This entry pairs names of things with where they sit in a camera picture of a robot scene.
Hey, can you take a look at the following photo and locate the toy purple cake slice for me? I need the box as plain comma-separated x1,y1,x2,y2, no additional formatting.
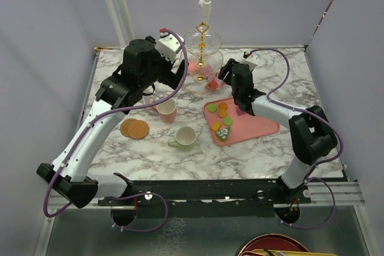
237,108,245,116

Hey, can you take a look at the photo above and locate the three-tier glass dessert stand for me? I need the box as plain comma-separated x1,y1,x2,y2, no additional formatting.
183,22,223,95

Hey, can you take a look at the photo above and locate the pink serving tray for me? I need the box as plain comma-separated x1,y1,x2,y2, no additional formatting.
203,97,280,146

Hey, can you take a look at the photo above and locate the toy green cake slice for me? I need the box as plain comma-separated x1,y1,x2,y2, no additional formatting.
215,127,231,142

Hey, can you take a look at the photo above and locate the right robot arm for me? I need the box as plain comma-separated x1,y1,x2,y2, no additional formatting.
218,59,338,203

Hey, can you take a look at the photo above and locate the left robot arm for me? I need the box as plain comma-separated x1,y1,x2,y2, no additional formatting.
37,29,188,208

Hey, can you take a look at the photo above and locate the pink mug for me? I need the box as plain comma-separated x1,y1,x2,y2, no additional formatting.
151,99,177,123

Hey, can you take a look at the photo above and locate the toy brown chip cookie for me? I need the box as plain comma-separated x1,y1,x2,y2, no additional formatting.
218,102,228,110

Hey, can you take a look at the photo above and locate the toy green macaron upper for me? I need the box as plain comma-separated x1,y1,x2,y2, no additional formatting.
207,103,217,113

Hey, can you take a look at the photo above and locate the toy green macaron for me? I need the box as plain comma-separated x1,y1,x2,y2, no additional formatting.
207,103,217,113
223,116,233,126

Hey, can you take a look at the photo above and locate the toy orange round cookie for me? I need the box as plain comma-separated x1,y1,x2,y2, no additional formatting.
217,109,227,118

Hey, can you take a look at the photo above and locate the toy green macaron lower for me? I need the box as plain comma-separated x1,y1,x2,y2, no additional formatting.
223,116,233,126

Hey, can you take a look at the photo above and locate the toy yellow cracker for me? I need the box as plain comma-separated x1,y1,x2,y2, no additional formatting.
211,122,222,131

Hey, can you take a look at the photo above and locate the cork coaster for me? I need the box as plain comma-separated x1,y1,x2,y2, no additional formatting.
120,118,136,137
127,120,149,140

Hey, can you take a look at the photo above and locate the green mug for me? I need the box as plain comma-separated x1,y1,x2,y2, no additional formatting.
167,126,197,152

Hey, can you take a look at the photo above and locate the red round tray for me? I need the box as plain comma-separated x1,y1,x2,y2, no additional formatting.
238,234,309,255

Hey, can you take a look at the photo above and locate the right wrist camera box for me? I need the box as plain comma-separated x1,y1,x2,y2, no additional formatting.
241,52,260,72

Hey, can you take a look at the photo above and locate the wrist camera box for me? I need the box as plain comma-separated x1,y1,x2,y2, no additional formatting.
155,34,181,63
241,52,260,72

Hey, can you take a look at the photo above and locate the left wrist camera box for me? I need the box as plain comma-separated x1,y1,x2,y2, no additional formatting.
155,34,181,63

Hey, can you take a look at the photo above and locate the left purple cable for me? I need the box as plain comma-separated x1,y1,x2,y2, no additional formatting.
43,29,189,233

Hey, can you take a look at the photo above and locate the purple cable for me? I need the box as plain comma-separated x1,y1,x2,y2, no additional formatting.
245,48,344,230
43,29,189,233

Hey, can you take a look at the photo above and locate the yellow-handled tool at wall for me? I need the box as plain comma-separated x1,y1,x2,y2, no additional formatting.
94,47,121,51

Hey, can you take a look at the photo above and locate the white pvc pipe frame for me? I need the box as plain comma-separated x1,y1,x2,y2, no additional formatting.
95,0,215,109

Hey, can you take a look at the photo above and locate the aluminium rail base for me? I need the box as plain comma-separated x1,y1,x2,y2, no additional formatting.
47,178,365,209

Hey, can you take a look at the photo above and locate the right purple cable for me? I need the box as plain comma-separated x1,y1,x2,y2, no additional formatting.
245,48,344,230

